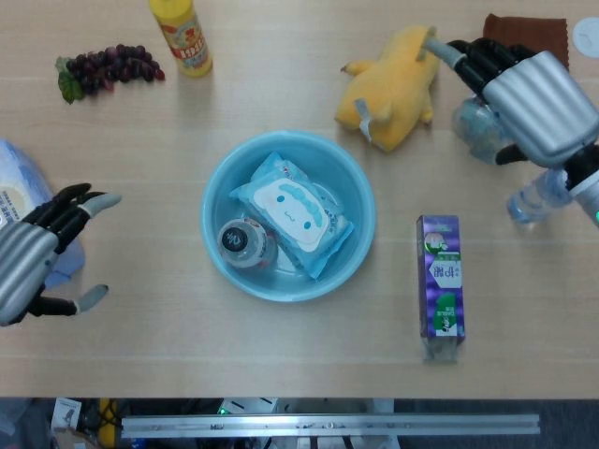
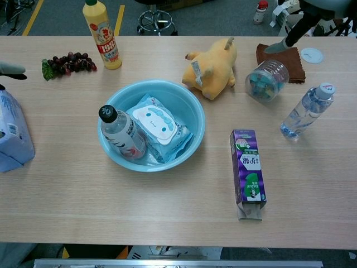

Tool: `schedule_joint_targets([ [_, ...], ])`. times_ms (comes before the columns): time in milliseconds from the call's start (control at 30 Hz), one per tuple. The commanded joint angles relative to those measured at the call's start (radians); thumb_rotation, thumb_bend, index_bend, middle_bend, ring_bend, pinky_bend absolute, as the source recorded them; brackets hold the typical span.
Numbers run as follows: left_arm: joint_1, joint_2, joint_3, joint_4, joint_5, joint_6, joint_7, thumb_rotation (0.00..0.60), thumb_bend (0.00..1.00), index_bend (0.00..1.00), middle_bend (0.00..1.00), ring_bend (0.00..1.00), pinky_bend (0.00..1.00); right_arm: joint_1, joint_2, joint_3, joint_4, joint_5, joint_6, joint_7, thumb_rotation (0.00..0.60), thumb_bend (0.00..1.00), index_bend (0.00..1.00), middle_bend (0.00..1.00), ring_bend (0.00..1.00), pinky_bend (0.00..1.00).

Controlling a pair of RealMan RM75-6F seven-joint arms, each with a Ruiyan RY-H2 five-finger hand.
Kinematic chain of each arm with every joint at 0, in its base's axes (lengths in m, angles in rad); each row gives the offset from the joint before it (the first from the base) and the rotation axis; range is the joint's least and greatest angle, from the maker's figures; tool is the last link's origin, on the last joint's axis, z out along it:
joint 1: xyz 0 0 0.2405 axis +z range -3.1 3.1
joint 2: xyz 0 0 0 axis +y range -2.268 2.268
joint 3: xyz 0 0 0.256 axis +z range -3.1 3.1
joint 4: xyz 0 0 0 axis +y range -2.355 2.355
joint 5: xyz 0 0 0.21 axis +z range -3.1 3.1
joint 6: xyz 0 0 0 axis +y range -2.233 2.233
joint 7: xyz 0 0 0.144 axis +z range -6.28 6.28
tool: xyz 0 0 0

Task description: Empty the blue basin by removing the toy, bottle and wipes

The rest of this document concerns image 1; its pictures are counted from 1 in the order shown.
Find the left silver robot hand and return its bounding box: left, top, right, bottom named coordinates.
left=0, top=182, right=123, bottom=327

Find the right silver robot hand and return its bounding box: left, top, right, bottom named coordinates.
left=423, top=36, right=599, bottom=169

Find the yellow plush dinosaur toy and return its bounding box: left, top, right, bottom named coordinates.
left=334, top=24, right=442, bottom=155

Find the clear drink bottle black cap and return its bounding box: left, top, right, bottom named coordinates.
left=218, top=217, right=281, bottom=272

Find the blue wet wipes pack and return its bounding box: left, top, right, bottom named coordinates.
left=228, top=150, right=356, bottom=282

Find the light blue plastic basin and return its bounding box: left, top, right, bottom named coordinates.
left=200, top=129, right=377, bottom=304

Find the clear jar of clips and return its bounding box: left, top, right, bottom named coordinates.
left=451, top=95, right=517, bottom=166

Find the blue tissue paper pack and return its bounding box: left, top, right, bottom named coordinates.
left=0, top=138, right=86, bottom=287

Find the brown folded cloth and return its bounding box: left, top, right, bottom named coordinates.
left=481, top=12, right=570, bottom=71

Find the clear water bottle white cap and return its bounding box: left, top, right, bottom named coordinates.
left=506, top=167, right=580, bottom=229

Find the purple toothpaste box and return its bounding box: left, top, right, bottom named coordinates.
left=416, top=213, right=468, bottom=364

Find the purple plastic grape bunch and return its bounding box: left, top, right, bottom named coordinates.
left=54, top=43, right=167, bottom=106

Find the white round cable grommet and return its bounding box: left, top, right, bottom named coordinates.
left=571, top=17, right=599, bottom=60

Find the aluminium profile rail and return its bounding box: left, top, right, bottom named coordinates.
left=120, top=413, right=542, bottom=440

